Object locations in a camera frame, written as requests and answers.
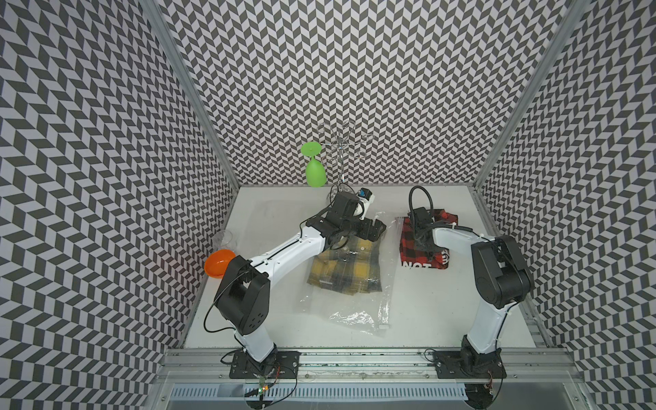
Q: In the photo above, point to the red plaid shirt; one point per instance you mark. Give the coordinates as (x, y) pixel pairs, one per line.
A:
(412, 258)

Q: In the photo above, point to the metal glass holder stand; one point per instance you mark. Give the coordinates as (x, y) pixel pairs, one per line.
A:
(341, 143)

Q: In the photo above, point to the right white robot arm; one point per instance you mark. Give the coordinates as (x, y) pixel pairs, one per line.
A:
(501, 275)

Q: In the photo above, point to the green plastic wine glass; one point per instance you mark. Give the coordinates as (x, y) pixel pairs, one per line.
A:
(315, 171)

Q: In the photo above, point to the clear plastic cup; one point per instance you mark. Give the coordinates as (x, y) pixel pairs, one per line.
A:
(223, 239)

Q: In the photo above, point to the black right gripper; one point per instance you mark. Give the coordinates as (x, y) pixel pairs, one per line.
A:
(436, 248)

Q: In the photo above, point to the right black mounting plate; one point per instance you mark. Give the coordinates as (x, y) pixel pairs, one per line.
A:
(466, 364)

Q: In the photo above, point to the black mounting plate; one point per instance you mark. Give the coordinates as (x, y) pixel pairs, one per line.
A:
(466, 364)
(264, 365)

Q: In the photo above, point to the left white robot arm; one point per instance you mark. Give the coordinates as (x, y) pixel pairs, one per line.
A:
(243, 297)

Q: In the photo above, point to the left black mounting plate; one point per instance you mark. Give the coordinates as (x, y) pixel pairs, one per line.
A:
(264, 365)

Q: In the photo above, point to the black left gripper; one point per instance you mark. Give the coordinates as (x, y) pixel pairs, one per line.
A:
(375, 233)

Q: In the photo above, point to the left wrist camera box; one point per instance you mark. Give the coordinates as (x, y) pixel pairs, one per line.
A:
(366, 198)

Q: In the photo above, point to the clear plastic vacuum bag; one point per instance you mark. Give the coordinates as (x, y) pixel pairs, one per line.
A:
(367, 313)

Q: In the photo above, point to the orange plastic bowl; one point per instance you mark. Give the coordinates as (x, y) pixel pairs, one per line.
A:
(217, 263)

